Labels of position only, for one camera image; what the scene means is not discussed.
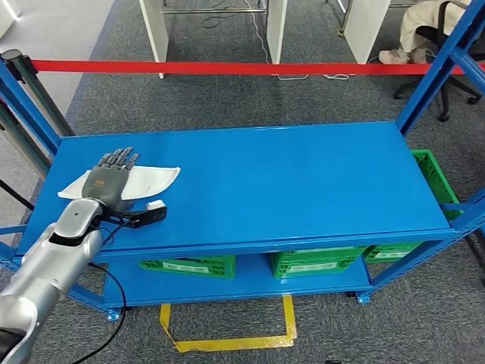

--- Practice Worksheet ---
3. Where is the black office chair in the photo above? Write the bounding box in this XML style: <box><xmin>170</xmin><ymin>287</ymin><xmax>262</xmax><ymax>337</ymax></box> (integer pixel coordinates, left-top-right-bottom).
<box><xmin>393</xmin><ymin>0</ymin><xmax>483</xmax><ymax>123</ymax></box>

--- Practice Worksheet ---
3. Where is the green plastic crate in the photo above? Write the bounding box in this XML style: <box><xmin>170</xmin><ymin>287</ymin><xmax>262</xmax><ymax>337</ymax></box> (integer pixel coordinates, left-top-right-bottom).
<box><xmin>363</xmin><ymin>149</ymin><xmax>464</xmax><ymax>265</ymax></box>
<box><xmin>138</xmin><ymin>255</ymin><xmax>237</xmax><ymax>281</ymax></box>
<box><xmin>270</xmin><ymin>246</ymin><xmax>368</xmax><ymax>280</ymax></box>

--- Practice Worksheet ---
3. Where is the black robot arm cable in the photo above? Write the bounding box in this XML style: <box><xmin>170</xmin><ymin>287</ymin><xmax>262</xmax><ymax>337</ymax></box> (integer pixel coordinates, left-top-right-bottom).
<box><xmin>72</xmin><ymin>221</ymin><xmax>127</xmax><ymax>364</ymax></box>

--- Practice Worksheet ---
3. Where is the blue metal shelf rack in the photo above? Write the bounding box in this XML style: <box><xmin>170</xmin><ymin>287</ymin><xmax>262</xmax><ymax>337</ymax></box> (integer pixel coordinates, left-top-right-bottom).
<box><xmin>0</xmin><ymin>0</ymin><xmax>485</xmax><ymax>322</ymax></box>

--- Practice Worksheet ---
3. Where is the person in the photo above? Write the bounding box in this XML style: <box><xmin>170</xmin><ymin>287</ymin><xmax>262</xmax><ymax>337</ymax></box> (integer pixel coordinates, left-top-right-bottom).
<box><xmin>379</xmin><ymin>0</ymin><xmax>472</xmax><ymax>66</ymax></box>

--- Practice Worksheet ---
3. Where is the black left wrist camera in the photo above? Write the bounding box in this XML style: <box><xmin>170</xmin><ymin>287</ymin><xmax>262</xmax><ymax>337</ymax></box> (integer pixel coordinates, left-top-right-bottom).
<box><xmin>102</xmin><ymin>199</ymin><xmax>168</xmax><ymax>231</ymax></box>

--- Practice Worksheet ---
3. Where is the white floor cable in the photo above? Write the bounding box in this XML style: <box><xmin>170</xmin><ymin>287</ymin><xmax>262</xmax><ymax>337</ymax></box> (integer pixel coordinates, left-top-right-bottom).
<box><xmin>242</xmin><ymin>0</ymin><xmax>351</xmax><ymax>81</ymax></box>

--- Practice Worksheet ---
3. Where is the white desk panel leg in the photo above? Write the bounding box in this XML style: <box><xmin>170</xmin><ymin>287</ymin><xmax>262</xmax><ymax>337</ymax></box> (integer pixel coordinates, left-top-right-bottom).
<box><xmin>342</xmin><ymin>0</ymin><xmax>391</xmax><ymax>64</ymax></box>
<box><xmin>138</xmin><ymin>0</ymin><xmax>170</xmax><ymax>80</ymax></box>
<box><xmin>266</xmin><ymin>0</ymin><xmax>289</xmax><ymax>65</ymax></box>

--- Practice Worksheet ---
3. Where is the yellow floor tape square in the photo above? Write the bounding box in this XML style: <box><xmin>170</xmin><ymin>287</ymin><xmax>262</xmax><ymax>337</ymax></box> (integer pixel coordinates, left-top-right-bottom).
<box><xmin>159</xmin><ymin>294</ymin><xmax>297</xmax><ymax>353</ymax></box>

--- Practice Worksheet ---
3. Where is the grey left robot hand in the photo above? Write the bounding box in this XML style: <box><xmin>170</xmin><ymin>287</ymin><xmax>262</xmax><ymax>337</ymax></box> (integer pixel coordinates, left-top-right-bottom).
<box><xmin>81</xmin><ymin>146</ymin><xmax>141</xmax><ymax>212</ymax></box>

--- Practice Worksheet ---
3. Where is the white curved plastic part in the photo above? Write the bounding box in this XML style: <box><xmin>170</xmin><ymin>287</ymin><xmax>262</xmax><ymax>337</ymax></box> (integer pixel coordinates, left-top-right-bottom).
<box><xmin>57</xmin><ymin>165</ymin><xmax>181</xmax><ymax>202</ymax></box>

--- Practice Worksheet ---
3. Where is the black floor cable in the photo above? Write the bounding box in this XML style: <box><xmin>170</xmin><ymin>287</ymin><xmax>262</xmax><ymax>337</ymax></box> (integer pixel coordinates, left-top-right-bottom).
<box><xmin>201</xmin><ymin>12</ymin><xmax>230</xmax><ymax>30</ymax></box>

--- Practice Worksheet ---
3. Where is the red barrier belt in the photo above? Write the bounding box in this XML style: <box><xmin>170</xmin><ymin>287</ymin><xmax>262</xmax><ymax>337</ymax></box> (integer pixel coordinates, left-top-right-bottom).
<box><xmin>31</xmin><ymin>59</ymin><xmax>485</xmax><ymax>77</ymax></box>

